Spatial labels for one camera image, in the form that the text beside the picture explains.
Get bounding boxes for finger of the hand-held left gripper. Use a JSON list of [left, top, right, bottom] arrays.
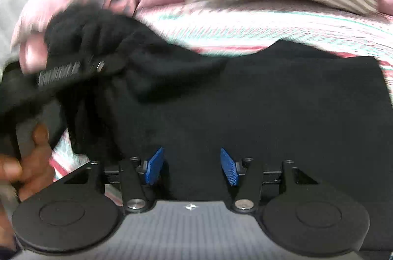
[[80, 58, 107, 74]]

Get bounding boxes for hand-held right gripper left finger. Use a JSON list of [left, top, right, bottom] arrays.
[[63, 147, 165, 213]]

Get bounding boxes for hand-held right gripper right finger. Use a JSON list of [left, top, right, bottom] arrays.
[[220, 148, 321, 213]]

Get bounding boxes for black pants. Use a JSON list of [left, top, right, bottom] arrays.
[[0, 1, 393, 252]]

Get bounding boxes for person's left hand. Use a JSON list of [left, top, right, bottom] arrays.
[[0, 124, 56, 203]]

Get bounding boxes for patterned red green bed sheet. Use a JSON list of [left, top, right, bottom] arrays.
[[49, 0, 393, 184]]

